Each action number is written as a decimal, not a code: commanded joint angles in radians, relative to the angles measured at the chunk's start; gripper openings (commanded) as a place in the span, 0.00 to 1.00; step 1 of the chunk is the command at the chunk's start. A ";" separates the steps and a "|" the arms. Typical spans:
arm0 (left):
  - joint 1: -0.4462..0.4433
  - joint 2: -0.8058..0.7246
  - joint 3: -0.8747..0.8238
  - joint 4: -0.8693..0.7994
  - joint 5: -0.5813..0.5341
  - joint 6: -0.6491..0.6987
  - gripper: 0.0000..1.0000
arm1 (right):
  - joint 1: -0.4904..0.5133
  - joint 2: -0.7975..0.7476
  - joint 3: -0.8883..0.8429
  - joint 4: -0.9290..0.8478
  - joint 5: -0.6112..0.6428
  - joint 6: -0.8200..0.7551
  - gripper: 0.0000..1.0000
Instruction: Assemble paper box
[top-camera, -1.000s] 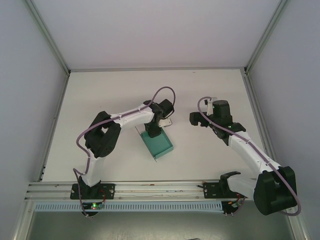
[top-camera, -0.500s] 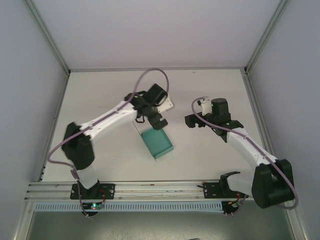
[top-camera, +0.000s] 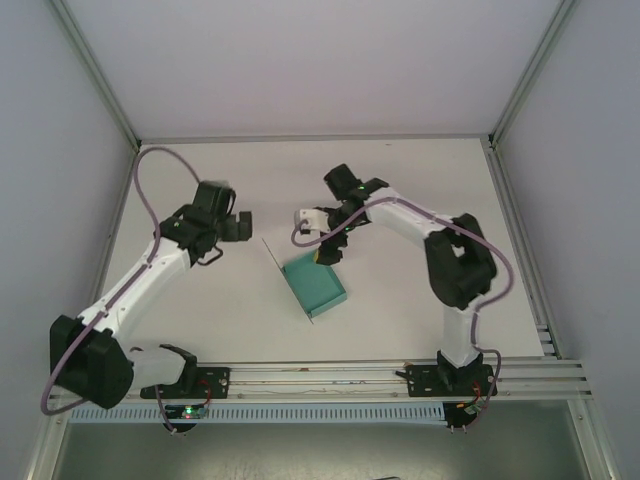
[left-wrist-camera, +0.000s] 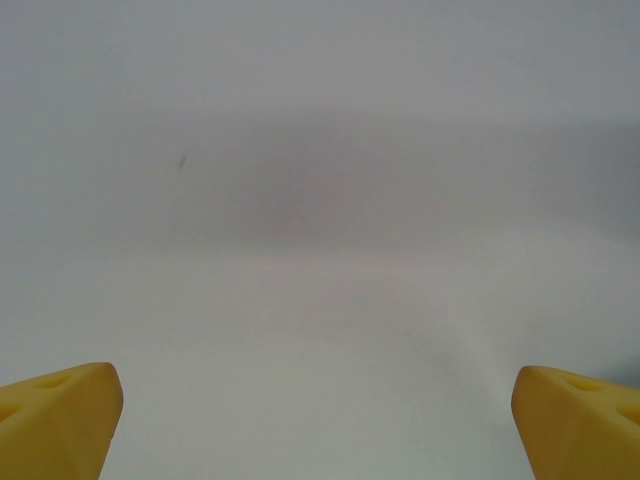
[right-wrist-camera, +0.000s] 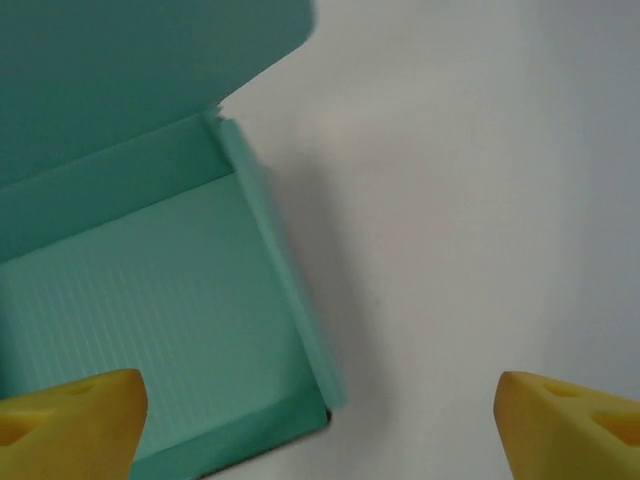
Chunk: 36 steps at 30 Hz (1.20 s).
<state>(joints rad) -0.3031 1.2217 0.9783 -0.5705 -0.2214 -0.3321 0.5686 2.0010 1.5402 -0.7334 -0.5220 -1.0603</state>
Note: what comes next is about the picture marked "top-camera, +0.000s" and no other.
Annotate grey metal sheet panel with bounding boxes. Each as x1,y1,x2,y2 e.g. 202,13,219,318
54,424,586,480

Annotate aluminium mounting rail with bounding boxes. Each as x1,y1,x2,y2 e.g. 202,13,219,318
48,360,595,404

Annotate slotted grey cable duct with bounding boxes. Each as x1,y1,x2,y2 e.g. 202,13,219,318
69,403,446,426

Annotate aluminium right frame post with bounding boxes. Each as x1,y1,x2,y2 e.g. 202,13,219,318
488,0,581,151

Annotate aluminium left side rail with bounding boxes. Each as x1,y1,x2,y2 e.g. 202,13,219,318
84,147,141,321

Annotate circuit board with green light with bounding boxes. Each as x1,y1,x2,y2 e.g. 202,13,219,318
167,405,209,420

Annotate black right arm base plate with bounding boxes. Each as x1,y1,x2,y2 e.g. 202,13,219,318
405,363,496,400

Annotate aluminium right side rail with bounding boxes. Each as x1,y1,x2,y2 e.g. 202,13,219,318
484,147,564,359

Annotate aluminium frame leg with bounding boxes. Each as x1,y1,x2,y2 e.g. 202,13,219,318
27,399,69,480
569,399,619,480

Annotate teal paper box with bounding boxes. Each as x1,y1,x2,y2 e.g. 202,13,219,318
262,237,349,326

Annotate aluminium left frame post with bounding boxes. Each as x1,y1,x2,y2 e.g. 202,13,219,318
48,0,144,151

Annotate aluminium frame post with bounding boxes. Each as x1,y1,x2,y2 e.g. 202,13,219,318
48,0,144,151
488,0,581,151

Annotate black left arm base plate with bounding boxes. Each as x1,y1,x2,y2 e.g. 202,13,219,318
140,366,232,401

